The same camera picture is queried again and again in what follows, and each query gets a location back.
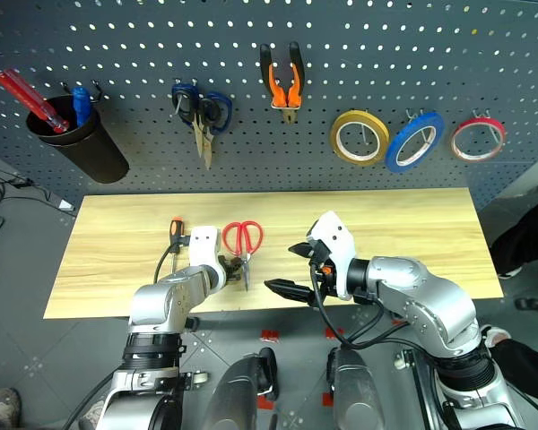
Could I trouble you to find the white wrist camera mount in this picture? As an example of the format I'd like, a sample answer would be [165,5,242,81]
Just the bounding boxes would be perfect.
[187,226,220,270]
[305,210,356,302]

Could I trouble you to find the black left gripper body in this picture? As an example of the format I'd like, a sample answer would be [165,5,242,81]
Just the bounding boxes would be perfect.
[218,254,239,284]

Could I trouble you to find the red handled screwdriver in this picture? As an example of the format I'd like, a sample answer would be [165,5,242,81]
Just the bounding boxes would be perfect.
[0,69,71,134]

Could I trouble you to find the blue handled scissors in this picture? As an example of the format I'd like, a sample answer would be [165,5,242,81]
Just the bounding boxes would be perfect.
[169,82,233,171]

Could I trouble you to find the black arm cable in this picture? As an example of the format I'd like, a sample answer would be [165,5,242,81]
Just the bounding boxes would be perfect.
[308,262,436,353]
[153,235,193,286]

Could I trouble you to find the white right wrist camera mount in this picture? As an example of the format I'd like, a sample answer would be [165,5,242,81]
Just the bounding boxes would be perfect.
[305,210,356,302]

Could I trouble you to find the metal stand frame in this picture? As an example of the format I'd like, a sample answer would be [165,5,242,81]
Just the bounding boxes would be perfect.
[394,348,434,430]

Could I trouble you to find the black cup holder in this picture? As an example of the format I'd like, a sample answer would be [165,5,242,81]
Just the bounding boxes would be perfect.
[25,94,130,185]

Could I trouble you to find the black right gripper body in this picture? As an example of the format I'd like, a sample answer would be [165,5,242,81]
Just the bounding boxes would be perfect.
[308,240,338,311]

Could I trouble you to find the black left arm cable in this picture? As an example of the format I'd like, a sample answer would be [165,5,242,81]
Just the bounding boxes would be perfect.
[153,235,193,286]

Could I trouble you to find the grey perforated pegboard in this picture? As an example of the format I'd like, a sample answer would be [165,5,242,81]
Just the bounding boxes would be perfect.
[0,0,538,211]

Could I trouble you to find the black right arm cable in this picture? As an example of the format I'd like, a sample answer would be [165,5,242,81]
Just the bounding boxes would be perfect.
[308,262,436,353]

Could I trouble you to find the red handled scissors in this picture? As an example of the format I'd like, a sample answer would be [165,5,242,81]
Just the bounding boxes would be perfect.
[221,219,265,292]

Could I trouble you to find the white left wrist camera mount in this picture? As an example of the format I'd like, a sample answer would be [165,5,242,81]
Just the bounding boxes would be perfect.
[187,226,220,270]

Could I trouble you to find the blue tape roll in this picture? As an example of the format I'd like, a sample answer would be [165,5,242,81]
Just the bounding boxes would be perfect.
[384,110,446,174]

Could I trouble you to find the orange black screwdriver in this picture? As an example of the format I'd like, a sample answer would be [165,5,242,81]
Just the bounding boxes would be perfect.
[168,217,186,274]

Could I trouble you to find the yellow tape roll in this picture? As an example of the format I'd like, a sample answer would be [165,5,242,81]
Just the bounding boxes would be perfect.
[330,109,390,168]

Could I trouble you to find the orange black pliers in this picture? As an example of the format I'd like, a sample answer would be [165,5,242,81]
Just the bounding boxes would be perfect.
[258,41,307,125]

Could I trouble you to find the black floor cables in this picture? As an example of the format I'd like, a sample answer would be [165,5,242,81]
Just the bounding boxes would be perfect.
[0,168,51,211]

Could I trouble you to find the blue handled screwdriver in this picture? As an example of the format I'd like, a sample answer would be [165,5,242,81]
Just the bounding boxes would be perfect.
[70,86,93,129]

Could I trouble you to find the red tape roll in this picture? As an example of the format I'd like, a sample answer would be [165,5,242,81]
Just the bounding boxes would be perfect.
[450,116,508,163]

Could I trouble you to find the person black trouser leg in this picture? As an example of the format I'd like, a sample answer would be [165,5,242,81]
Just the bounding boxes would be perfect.
[491,338,538,396]
[490,174,538,279]

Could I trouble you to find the dark rounded grey shape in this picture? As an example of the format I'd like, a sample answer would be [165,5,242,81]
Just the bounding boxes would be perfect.
[201,347,280,430]
[325,347,386,430]

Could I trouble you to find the white sneaker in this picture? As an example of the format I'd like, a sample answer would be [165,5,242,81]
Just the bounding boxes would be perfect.
[480,324,513,348]

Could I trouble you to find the brown grey shoe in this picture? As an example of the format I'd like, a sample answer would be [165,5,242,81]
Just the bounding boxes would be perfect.
[0,387,23,430]

